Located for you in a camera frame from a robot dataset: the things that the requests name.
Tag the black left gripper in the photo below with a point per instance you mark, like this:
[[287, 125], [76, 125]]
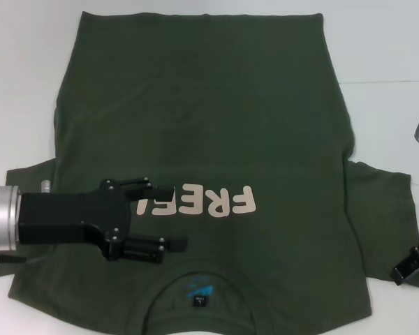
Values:
[[66, 216]]

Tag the dark green printed t-shirt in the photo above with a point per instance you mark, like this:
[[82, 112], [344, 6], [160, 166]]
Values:
[[209, 104]]

